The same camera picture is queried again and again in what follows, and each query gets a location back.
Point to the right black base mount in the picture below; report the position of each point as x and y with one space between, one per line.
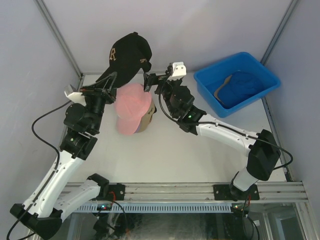
226 192

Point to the black baseball cap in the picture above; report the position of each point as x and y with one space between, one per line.
127 56

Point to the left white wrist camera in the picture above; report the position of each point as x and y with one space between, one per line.
73 95

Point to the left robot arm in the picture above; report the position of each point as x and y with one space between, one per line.
45 210

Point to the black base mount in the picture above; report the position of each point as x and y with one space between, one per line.
115 192
226 192

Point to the blue plastic bin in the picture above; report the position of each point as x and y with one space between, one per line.
210 78

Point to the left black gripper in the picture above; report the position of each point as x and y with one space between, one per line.
104 89

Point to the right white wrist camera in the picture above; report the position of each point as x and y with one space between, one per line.
176 70

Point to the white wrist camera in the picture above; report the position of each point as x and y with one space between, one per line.
176 70
73 95

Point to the tan baseball cap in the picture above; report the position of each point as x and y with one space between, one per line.
147 118

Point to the blue baseball cap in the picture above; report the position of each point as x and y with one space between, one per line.
237 88

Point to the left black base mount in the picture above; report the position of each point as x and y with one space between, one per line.
115 192

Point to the pink baseball cap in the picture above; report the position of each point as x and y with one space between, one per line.
132 102

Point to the perforated cable tray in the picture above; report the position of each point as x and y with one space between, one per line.
150 208

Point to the aluminium front rail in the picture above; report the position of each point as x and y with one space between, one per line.
269 192

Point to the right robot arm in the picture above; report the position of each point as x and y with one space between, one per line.
260 148

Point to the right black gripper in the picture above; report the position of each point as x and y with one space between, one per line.
160 81

